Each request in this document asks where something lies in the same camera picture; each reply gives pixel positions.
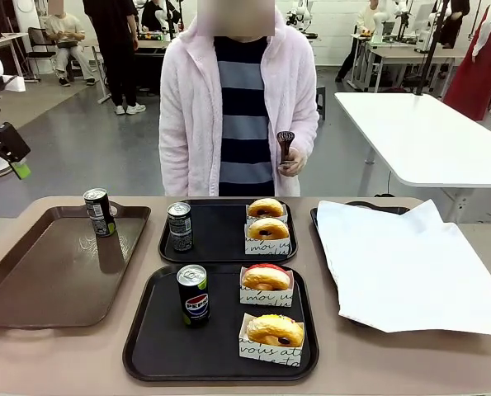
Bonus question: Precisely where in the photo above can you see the person's left forearm pink sleeve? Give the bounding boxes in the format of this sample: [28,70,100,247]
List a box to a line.
[285,94,320,160]

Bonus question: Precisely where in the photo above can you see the seated person in white clothes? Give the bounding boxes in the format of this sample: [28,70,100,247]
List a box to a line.
[43,0,98,87]

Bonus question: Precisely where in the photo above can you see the standing person in black clothes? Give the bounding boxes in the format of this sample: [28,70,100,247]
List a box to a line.
[81,0,148,116]

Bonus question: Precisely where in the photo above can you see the beige work table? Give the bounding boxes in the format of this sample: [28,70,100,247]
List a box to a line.
[362,44,471,94]

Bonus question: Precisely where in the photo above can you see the white folding table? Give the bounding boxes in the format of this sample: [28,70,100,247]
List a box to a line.
[334,91,491,219]

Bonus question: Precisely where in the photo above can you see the black Pepsi can logo facing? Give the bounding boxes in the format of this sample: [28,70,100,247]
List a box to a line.
[176,264,210,329]

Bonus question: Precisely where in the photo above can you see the black soda can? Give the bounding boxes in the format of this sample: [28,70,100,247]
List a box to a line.
[83,188,116,238]
[167,201,196,253]

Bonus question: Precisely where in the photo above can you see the brown plastic tray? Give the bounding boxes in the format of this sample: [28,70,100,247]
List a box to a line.
[0,205,152,331]

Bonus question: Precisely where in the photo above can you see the black camera stand pole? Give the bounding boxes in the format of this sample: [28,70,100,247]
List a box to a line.
[413,0,455,97]

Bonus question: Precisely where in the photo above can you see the person's left hand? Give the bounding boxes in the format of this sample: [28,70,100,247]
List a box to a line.
[278,146,309,177]

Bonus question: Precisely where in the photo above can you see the person in pink fleece jacket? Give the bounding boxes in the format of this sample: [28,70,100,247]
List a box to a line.
[158,7,321,198]

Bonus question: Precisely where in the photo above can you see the seated person in cream top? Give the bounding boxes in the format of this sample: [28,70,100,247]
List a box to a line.
[334,0,379,83]

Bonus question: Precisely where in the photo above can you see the black office chair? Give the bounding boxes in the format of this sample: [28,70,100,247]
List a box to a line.
[25,26,59,79]

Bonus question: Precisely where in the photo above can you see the black plastic tray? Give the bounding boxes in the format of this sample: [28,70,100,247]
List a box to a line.
[122,263,320,383]
[158,198,299,265]
[309,200,411,329]

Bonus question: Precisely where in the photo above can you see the white paper sheet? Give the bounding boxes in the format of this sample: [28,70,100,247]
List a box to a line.
[316,199,491,337]

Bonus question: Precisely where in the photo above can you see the red dress garment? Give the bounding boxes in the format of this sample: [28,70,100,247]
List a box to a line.
[441,2,491,121]

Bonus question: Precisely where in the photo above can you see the black cable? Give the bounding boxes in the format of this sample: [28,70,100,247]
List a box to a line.
[373,168,395,198]

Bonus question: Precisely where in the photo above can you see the grey plastic stool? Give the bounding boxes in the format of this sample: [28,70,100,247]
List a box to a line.
[314,84,327,121]

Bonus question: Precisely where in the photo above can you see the person's right forearm pink sleeve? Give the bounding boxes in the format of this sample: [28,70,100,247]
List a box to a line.
[158,119,191,197]

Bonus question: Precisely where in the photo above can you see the dark metal tongs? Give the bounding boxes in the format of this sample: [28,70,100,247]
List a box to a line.
[276,130,297,167]

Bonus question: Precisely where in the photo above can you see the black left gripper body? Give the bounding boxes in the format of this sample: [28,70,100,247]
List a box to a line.
[0,121,32,164]

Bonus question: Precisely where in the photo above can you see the yellow glazed donut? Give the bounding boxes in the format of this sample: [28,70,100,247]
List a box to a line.
[238,312,306,370]
[246,313,305,347]

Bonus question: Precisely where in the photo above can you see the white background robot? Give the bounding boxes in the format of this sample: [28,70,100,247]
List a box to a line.
[285,0,314,32]

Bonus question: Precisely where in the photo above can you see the grey side table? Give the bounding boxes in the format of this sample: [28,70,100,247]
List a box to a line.
[0,31,31,79]

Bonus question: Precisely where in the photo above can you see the person in dark clothes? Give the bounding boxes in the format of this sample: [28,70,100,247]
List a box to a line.
[140,0,170,33]

